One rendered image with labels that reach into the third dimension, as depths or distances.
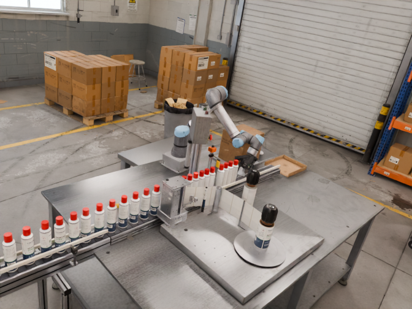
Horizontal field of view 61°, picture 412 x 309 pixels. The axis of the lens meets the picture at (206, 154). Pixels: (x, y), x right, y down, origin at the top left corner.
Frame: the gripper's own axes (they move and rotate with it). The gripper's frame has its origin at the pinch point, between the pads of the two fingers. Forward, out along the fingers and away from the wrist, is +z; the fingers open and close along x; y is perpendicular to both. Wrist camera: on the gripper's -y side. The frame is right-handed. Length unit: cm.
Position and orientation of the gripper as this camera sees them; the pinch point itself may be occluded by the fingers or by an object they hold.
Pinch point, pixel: (236, 175)
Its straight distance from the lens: 270.9
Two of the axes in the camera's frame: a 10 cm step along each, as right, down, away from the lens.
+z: -4.8, 8.8, 0.3
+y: 6.9, 4.0, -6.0
